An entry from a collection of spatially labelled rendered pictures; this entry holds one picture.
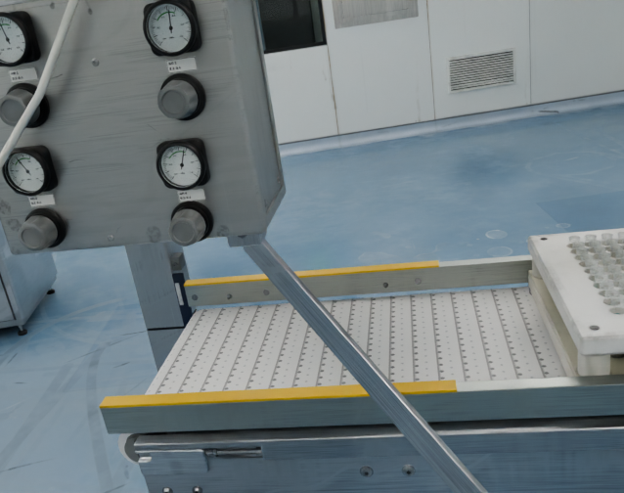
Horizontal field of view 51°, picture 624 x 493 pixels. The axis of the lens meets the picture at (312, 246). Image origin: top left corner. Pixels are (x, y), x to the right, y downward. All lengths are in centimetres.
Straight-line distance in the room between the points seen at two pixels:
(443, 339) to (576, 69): 555
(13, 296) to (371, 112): 352
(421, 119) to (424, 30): 73
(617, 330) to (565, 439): 11
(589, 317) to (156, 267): 56
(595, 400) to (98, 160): 46
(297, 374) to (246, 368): 6
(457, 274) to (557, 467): 29
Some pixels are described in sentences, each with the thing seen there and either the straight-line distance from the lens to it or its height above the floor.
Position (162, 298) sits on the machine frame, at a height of 91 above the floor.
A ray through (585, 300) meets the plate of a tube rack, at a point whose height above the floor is 97.
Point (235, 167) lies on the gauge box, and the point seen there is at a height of 117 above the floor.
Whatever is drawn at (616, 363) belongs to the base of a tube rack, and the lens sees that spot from 67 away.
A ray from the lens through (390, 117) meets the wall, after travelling 575.
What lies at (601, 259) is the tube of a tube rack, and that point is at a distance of 75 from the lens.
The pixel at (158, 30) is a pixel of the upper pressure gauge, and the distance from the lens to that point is 48.
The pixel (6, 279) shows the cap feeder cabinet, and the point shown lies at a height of 29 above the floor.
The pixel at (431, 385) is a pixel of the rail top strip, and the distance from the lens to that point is 61.
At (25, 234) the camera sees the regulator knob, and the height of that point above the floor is 114.
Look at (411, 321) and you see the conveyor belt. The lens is 79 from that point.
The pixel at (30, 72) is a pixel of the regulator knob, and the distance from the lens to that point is 54.
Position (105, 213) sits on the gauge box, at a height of 114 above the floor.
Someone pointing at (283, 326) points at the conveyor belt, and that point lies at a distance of 82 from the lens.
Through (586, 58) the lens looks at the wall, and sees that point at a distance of 625.
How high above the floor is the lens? 128
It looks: 21 degrees down
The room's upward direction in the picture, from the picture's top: 8 degrees counter-clockwise
